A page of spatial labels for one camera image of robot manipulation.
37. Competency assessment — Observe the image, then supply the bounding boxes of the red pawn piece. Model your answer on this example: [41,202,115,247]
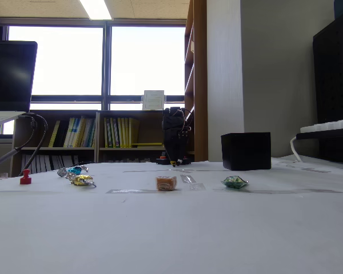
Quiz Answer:
[19,168,33,186]

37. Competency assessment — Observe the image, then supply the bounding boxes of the black box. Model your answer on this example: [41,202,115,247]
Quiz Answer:
[220,131,272,171]

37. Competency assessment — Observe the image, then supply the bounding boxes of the low wooden bookshelf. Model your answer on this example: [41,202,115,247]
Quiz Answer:
[10,109,196,178]

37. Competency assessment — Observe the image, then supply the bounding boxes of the brown caramel candy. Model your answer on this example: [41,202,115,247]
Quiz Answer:
[155,175,178,192]

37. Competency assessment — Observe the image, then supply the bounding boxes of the clear plastic wrapper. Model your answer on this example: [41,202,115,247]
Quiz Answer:
[179,174,207,191]

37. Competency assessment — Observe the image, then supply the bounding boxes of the white paper sign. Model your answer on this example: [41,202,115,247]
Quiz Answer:
[142,89,166,111]

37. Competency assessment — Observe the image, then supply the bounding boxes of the tall wooden bookshelf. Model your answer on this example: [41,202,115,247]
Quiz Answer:
[184,0,209,162]

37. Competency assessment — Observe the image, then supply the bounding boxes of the green foil wrapped candy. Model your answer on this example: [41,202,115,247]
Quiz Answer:
[220,175,250,190]

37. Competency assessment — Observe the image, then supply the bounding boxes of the white paper table cover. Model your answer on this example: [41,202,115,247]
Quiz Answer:
[0,160,343,274]

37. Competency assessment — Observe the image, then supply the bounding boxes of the gold foil wrapped candy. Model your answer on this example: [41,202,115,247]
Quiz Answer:
[65,172,97,188]

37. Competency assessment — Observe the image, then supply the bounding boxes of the blue foil wrapped candy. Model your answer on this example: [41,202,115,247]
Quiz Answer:
[57,164,90,178]

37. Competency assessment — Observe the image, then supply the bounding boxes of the thin yellow book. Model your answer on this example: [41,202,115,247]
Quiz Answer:
[48,120,61,148]

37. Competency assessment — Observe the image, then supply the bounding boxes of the black tray under power strip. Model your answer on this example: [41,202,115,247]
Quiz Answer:
[296,128,343,141]

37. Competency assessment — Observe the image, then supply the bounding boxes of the ceiling light panel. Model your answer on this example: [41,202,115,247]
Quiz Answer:
[78,0,114,21]

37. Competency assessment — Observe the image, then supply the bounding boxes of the white keyboard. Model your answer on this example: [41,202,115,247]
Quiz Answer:
[299,118,343,134]

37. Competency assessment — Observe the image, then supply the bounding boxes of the grey metal stand rod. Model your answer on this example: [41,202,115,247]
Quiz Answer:
[0,146,22,172]

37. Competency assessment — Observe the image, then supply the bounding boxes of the black pegboard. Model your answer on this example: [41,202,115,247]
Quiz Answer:
[312,10,343,165]

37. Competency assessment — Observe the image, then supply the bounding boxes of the silver laptop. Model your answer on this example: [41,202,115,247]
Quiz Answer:
[0,39,38,130]

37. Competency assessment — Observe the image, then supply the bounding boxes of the dark blue object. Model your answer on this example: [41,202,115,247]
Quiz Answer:
[332,0,343,21]

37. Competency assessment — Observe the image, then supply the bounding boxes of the dark window frame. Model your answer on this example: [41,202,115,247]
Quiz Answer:
[0,18,187,112]

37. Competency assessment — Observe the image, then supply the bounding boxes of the white power strip cable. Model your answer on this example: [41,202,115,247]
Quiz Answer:
[289,136,304,163]

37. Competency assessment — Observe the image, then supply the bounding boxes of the black laptop cable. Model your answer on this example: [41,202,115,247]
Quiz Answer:
[18,112,49,176]

